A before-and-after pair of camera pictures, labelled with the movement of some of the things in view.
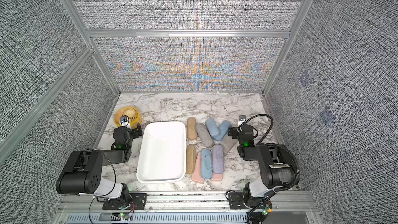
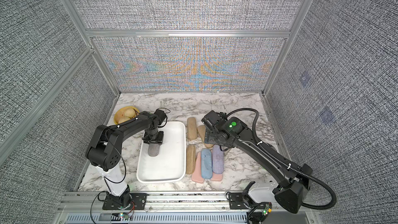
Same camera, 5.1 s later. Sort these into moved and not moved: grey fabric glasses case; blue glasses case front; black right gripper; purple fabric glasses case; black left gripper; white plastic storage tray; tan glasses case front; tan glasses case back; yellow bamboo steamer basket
Moved: grey fabric glasses case; black left gripper; black right gripper
Not moved: tan glasses case back; white plastic storage tray; tan glasses case front; yellow bamboo steamer basket; blue glasses case front; purple fabric glasses case
